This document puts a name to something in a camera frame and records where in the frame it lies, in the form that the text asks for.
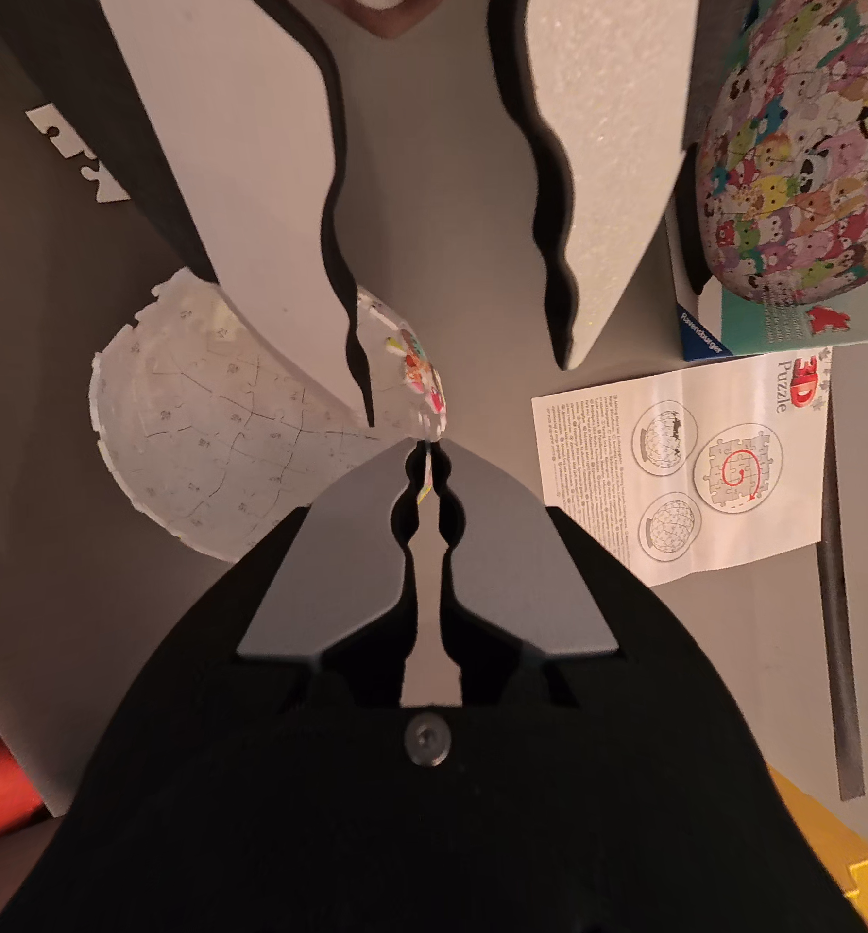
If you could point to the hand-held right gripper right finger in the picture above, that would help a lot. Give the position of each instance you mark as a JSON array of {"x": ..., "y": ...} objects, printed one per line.
[{"x": 521, "y": 568}]

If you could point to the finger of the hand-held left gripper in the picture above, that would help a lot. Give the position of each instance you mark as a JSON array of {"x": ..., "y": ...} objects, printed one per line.
[
  {"x": 623, "y": 109},
  {"x": 222, "y": 146}
]

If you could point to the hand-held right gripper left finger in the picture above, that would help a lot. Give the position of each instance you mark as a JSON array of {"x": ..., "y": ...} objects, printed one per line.
[{"x": 332, "y": 568}]

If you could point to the partly built puzzle ball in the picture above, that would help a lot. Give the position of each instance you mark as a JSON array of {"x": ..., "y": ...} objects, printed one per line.
[{"x": 186, "y": 423}]

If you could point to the printed puzzle box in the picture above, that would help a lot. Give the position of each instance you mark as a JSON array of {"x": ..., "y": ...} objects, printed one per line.
[{"x": 805, "y": 182}]

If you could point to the person's left hand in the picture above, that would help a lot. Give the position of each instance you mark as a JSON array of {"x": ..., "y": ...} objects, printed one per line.
[{"x": 386, "y": 22}]

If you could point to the folded instruction leaflet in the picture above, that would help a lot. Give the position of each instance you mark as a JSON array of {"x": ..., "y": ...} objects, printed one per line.
[{"x": 769, "y": 539}]

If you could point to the yellow plastic bin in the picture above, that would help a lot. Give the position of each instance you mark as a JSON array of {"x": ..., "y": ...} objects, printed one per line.
[{"x": 827, "y": 838}]

